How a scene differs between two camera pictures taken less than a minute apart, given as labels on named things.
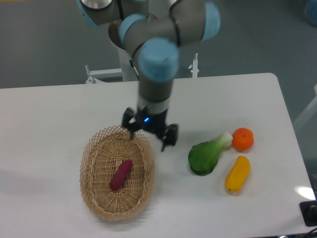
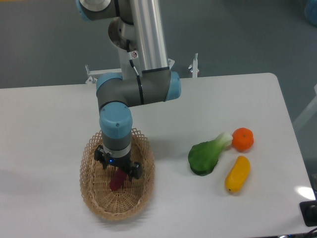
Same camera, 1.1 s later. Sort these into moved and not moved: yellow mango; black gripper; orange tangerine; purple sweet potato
Moved: black gripper
Not moved: purple sweet potato; yellow mango; orange tangerine
